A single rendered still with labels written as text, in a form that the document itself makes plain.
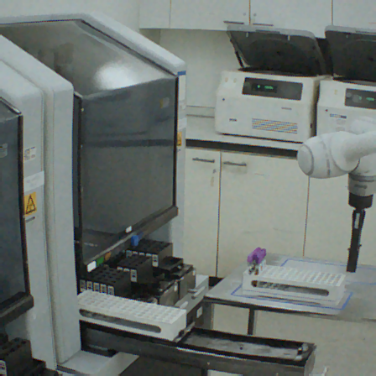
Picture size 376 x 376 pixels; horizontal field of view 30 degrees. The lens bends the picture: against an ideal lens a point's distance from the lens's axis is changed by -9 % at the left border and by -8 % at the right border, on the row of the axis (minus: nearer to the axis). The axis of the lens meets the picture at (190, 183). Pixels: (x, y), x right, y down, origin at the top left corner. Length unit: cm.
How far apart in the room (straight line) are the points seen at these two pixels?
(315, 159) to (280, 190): 230
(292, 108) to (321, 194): 49
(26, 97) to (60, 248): 40
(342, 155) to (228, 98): 235
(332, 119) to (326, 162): 216
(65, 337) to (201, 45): 324
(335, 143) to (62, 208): 68
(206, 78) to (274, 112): 89
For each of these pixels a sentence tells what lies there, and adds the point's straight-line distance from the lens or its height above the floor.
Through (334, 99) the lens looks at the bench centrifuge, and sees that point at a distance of 398.
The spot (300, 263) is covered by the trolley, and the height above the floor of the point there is 82.
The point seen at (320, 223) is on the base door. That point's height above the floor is 48.
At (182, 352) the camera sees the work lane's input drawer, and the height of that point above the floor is 79.
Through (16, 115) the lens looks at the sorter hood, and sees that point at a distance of 151.
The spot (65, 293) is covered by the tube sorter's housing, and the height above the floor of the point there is 93.
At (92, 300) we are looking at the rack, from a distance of 194.
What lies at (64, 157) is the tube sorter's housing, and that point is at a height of 127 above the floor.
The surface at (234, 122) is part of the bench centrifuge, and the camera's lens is 412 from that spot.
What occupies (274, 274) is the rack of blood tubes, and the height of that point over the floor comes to 88.
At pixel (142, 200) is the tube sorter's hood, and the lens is 212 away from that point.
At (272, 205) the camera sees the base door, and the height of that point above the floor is 55.
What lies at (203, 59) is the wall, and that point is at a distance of 480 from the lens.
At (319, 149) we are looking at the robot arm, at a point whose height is 128.
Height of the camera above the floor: 161
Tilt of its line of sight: 14 degrees down
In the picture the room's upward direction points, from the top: 1 degrees clockwise
